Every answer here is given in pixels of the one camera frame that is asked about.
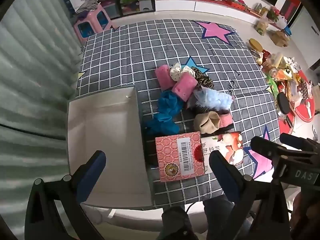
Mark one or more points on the light blue fluffy cloth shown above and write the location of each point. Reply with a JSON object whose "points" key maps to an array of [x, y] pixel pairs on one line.
{"points": [[215, 98]]}

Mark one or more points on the brown cardboard box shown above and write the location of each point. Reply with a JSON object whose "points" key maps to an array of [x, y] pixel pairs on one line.
{"points": [[278, 38]]}

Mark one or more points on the person's left leg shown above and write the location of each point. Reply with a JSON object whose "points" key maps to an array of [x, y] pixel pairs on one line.
{"points": [[176, 221]]}

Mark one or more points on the red flower bouquet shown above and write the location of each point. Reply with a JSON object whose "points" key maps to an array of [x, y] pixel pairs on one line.
{"points": [[274, 12]]}

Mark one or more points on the person's right leg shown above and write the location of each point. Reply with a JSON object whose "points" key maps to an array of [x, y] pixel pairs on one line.
{"points": [[216, 205]]}

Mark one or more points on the white storage box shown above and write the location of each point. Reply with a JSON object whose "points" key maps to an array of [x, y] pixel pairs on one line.
{"points": [[110, 140]]}

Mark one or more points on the leopard print scrunchie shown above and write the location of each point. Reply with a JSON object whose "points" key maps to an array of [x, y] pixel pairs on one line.
{"points": [[202, 78]]}

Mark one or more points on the floral printed box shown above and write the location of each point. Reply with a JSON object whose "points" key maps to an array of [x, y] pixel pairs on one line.
{"points": [[225, 147]]}

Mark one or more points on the pink plastic stool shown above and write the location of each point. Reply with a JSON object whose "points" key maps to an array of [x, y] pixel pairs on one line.
{"points": [[93, 23]]}

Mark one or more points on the white satin scrunchie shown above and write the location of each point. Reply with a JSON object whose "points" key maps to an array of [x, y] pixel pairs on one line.
{"points": [[187, 70]]}

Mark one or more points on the cream polka dot scrunchie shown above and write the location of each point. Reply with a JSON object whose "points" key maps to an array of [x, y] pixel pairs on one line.
{"points": [[175, 71]]}

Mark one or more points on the pile of assorted packaged goods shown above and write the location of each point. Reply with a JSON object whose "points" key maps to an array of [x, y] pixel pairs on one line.
{"points": [[280, 70]]}

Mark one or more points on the grey checked star blanket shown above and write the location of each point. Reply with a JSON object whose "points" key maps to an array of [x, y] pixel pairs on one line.
{"points": [[140, 47]]}

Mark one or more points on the red round mat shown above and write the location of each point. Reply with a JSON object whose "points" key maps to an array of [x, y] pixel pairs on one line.
{"points": [[303, 110]]}

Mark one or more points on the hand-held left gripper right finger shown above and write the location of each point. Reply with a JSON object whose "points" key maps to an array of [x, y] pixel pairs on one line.
{"points": [[221, 171]]}

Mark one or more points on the pink patterned cardboard box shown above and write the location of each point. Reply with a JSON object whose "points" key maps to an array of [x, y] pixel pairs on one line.
{"points": [[175, 155]]}

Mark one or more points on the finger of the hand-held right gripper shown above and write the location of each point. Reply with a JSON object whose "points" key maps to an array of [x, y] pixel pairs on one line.
{"points": [[265, 146], [292, 140]]}

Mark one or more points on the beige cloth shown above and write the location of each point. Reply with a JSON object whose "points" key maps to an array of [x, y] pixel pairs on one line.
{"points": [[206, 122]]}

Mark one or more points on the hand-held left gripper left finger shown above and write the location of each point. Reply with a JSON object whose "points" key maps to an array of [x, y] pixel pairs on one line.
{"points": [[96, 166]]}

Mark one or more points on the round wooden tray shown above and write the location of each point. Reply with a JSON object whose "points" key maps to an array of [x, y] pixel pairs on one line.
{"points": [[256, 45]]}

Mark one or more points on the person's leg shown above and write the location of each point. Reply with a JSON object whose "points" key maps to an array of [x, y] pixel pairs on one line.
{"points": [[176, 221], [216, 205]]}

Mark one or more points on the pink fuzzy sock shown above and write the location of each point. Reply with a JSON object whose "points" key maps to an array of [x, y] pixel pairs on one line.
{"points": [[226, 120]]}

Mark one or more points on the blue mesh bath pouf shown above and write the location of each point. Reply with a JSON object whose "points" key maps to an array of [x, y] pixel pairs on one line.
{"points": [[168, 102], [161, 123]]}

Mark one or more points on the pink sponge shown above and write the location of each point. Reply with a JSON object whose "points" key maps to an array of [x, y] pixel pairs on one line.
{"points": [[183, 87], [163, 76]]}

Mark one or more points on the dark brown knit sock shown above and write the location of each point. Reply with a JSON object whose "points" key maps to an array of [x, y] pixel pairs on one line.
{"points": [[200, 109]]}

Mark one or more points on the pale green curtain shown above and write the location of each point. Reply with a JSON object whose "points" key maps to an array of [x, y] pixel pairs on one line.
{"points": [[35, 92]]}

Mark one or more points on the black round disc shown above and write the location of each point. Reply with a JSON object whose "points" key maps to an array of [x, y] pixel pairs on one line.
{"points": [[285, 102]]}

